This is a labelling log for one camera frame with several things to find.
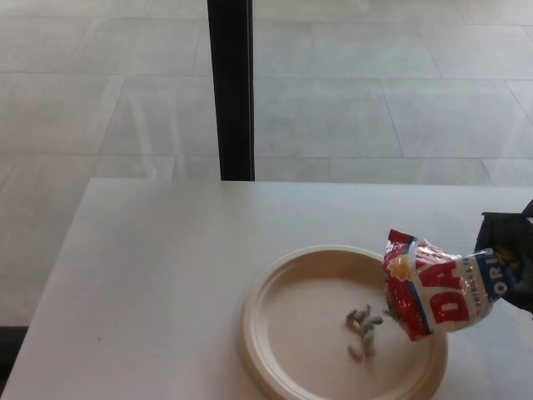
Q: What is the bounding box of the beige round paper plate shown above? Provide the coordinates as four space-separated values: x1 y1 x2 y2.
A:
239 244 451 400

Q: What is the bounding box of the red white sunflower seed bag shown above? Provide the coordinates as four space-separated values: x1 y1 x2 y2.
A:
381 228 521 343

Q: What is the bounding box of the black vertical post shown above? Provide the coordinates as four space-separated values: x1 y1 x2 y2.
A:
207 0 256 182

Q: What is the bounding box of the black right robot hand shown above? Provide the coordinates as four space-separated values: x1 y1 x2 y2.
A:
474 199 533 320

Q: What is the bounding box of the pile of sunflower seeds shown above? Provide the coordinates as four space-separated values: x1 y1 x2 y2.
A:
343 302 397 360

